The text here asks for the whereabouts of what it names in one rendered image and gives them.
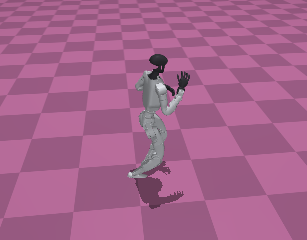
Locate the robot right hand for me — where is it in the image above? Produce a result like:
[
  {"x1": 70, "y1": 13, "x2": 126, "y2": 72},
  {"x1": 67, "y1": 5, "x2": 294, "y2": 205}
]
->
[{"x1": 177, "y1": 71, "x2": 191, "y2": 94}]

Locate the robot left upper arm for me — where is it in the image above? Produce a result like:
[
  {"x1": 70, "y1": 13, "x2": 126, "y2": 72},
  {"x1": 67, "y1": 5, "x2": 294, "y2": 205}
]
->
[{"x1": 135, "y1": 71, "x2": 151, "y2": 92}]

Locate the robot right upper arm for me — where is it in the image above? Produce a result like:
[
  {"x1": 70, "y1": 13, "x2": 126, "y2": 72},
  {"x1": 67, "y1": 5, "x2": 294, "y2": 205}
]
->
[{"x1": 155, "y1": 83, "x2": 169, "y2": 116}]

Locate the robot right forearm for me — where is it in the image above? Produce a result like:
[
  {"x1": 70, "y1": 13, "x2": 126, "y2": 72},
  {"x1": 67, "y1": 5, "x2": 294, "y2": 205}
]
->
[{"x1": 165, "y1": 89, "x2": 185, "y2": 116}]

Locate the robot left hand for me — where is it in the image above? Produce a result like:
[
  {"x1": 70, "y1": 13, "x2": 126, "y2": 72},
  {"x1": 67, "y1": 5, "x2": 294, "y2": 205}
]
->
[{"x1": 165, "y1": 84, "x2": 176, "y2": 96}]

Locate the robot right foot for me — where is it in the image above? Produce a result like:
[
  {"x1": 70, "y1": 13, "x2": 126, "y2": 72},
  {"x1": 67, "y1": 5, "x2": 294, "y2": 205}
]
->
[{"x1": 127, "y1": 172, "x2": 148, "y2": 179}]

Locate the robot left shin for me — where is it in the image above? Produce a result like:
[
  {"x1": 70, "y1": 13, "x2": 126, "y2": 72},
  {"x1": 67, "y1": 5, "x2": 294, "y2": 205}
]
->
[{"x1": 145, "y1": 139, "x2": 166, "y2": 160}]

